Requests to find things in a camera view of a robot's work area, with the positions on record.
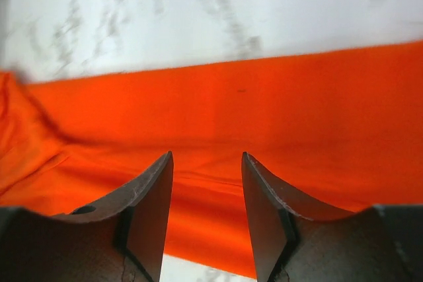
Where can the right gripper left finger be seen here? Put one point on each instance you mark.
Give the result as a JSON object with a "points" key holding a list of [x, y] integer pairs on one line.
{"points": [[119, 237]]}

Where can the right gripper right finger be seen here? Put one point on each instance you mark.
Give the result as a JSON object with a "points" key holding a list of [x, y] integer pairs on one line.
{"points": [[296, 237]]}

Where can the orange t shirt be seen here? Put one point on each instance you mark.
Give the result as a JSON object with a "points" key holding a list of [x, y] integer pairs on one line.
{"points": [[343, 126]]}

